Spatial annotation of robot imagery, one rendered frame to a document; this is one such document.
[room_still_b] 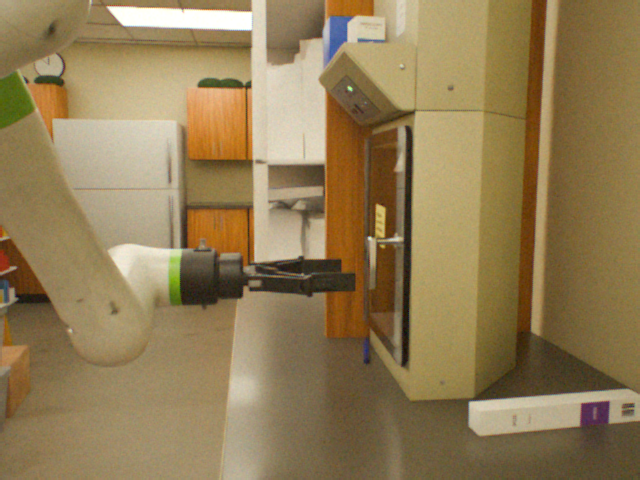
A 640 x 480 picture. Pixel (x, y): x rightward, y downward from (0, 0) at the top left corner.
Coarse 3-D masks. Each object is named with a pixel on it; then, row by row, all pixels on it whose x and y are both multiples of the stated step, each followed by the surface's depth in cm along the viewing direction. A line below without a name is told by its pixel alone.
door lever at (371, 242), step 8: (368, 240) 95; (376, 240) 95; (384, 240) 95; (392, 240) 95; (368, 248) 95; (376, 248) 95; (368, 256) 95; (376, 256) 95; (368, 264) 95; (376, 264) 95; (368, 272) 96; (376, 272) 96; (368, 280) 96; (376, 280) 96; (368, 288) 96
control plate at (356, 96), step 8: (344, 80) 100; (336, 88) 109; (344, 88) 104; (352, 88) 100; (336, 96) 115; (344, 96) 109; (352, 96) 104; (360, 96) 100; (344, 104) 115; (352, 104) 109; (360, 104) 104; (368, 104) 100; (352, 112) 115; (360, 112) 109; (368, 112) 104; (376, 112) 100; (360, 120) 115
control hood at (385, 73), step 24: (360, 48) 86; (384, 48) 87; (408, 48) 87; (336, 72) 100; (360, 72) 89; (384, 72) 87; (408, 72) 88; (384, 96) 89; (408, 96) 88; (384, 120) 106
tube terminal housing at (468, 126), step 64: (384, 0) 108; (448, 0) 87; (512, 0) 95; (448, 64) 88; (512, 64) 98; (384, 128) 109; (448, 128) 89; (512, 128) 100; (448, 192) 91; (512, 192) 103; (448, 256) 92; (512, 256) 105; (448, 320) 93; (512, 320) 108; (448, 384) 95
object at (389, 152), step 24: (384, 144) 104; (408, 144) 90; (384, 168) 104; (408, 168) 90; (384, 192) 105; (408, 192) 91; (384, 216) 104; (408, 216) 91; (408, 240) 92; (384, 264) 105; (384, 288) 106; (384, 312) 106; (384, 336) 106
